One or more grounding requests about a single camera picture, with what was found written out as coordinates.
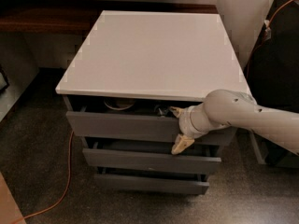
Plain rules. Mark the grey middle drawer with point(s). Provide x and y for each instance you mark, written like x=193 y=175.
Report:
x=150 y=156

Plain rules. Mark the clear blue plastic bottle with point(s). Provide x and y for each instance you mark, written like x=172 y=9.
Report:
x=161 y=110

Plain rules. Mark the grey top drawer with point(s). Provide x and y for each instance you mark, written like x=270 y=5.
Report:
x=90 y=118

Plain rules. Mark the grey drawer cabinet white top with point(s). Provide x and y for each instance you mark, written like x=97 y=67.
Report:
x=156 y=56

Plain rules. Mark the beige bowl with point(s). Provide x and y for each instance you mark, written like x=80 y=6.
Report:
x=119 y=104

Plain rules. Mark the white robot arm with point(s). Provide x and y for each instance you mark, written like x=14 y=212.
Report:
x=223 y=108

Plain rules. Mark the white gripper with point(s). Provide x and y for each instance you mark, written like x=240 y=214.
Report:
x=184 y=121

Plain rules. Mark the dark wooden shelf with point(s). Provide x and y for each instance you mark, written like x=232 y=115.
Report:
x=76 y=17

